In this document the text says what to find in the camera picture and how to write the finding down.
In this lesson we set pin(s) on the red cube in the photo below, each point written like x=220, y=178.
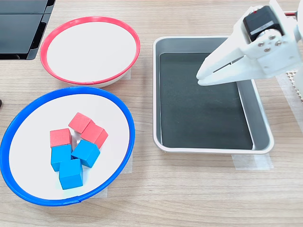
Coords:
x=60, y=137
x=94, y=133
x=79, y=122

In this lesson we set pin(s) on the pale perforated plate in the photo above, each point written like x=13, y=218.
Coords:
x=293, y=80

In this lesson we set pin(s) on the steel tray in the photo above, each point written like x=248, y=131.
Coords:
x=260, y=123

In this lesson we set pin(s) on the black tray mat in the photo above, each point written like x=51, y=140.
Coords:
x=201, y=113

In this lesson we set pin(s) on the red-rimmed white plate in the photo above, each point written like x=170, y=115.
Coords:
x=90, y=52

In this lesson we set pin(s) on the blue cube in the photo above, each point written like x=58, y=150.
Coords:
x=71, y=173
x=85, y=152
x=60, y=156

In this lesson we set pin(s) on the black glossy panel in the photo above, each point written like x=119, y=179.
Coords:
x=19, y=33

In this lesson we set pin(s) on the blue-rimmed white plate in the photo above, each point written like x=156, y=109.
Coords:
x=30, y=142

